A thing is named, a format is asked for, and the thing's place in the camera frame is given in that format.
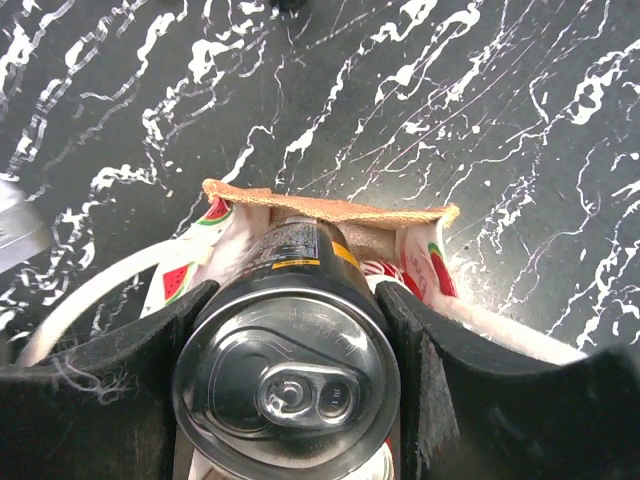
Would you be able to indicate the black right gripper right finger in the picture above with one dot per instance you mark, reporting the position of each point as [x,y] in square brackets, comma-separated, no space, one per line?
[472,409]

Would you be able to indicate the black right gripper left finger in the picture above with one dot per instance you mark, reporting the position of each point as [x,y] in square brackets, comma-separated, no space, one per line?
[103,409]

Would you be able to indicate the red coke can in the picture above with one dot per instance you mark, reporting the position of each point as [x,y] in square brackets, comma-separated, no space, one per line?
[376,272]

